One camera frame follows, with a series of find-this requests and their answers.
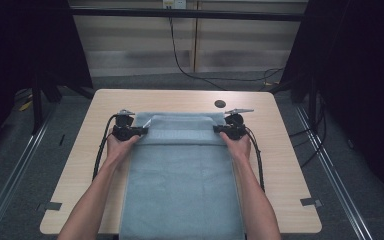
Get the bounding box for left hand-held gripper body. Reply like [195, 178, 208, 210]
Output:
[111, 109, 140, 142]

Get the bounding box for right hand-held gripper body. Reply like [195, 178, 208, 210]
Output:
[223, 107, 255, 141]

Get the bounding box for light blue towel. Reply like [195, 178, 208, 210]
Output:
[118, 111, 247, 240]

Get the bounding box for person's left hand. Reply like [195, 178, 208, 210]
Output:
[105, 133, 142, 165]

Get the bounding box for person's right hand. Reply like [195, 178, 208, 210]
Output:
[219, 131, 252, 162]

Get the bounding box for black metal stand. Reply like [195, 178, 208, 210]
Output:
[30, 74, 45, 135]

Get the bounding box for yellow tape strip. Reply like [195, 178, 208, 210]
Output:
[18, 99, 34, 112]

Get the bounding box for grey tape piece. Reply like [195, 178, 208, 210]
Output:
[299, 197, 324, 208]
[43, 201, 63, 212]

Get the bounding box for dark curtain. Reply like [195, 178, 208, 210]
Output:
[0, 0, 94, 164]
[279, 0, 384, 209]

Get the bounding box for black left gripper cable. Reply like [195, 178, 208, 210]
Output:
[92, 114, 118, 182]

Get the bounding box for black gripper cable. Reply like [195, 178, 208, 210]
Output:
[244, 126, 266, 193]
[92, 114, 118, 182]

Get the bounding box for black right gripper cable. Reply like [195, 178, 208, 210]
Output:
[244, 126, 266, 193]

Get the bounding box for long black floor cable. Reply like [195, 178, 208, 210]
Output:
[168, 16, 285, 92]

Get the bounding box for black cables by curtain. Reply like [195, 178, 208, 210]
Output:
[288, 94, 328, 168]

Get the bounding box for metal floor rail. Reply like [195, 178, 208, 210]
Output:
[0, 108, 58, 240]
[293, 105, 378, 240]

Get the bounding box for black horizontal frame bar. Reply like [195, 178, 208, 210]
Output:
[69, 7, 307, 22]

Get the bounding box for white wall outlet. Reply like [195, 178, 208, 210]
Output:
[162, 0, 188, 10]

